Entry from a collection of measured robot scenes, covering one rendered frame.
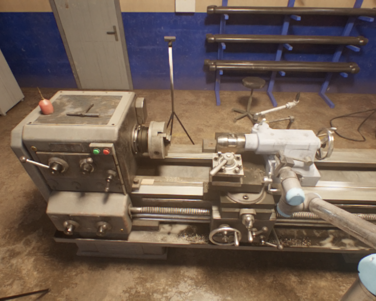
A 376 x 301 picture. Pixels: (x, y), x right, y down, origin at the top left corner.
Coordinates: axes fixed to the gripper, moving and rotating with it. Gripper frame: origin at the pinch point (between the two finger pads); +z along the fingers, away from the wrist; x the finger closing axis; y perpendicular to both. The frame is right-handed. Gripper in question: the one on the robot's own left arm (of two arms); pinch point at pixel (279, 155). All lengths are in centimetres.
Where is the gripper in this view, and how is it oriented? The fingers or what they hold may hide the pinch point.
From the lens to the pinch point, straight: 151.9
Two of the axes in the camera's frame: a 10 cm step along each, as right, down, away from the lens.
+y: -9.6, -2.3, -1.5
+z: 0.4, -6.5, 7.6
